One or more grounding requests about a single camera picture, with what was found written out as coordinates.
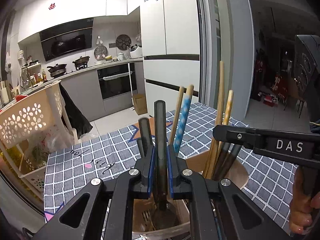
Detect dark grey spoon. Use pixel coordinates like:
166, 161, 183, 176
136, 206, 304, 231
138, 118, 153, 156

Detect white refrigerator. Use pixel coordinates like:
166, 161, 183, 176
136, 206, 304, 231
140, 0, 200, 114

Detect blue patterned chopstick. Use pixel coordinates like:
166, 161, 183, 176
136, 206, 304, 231
173, 85, 194, 154

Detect cardboard box on floor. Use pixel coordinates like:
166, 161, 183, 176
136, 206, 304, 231
132, 94, 148, 115

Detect black range hood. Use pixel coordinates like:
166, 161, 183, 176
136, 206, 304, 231
39, 18, 93, 61

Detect dark spoon with round bowl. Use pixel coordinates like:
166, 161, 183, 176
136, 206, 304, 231
152, 100, 177, 230

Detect white rice cooker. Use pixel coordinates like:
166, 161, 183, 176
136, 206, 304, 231
130, 45, 143, 59

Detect person's right hand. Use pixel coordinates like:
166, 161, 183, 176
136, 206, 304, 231
289, 167, 319, 235

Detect black built-in oven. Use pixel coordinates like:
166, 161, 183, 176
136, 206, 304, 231
97, 63, 137, 100

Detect black wok on stove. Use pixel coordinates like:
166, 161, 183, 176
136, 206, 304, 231
47, 64, 67, 78

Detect plain bamboo chopstick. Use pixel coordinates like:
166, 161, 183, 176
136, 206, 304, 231
203, 61, 224, 179
169, 86, 184, 145

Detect beige plastic utensil holder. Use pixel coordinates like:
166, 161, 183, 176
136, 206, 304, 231
131, 149, 250, 240

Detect black pot on stove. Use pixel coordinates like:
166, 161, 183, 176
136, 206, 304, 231
72, 56, 90, 70

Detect beige flower-cutout trolley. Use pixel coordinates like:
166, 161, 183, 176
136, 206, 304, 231
1, 80, 78, 194

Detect yellow patterned chopstick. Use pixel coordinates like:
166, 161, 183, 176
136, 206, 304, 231
213, 90, 234, 180

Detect grey checkered star tablecloth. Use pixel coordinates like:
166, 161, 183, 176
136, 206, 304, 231
43, 103, 297, 232

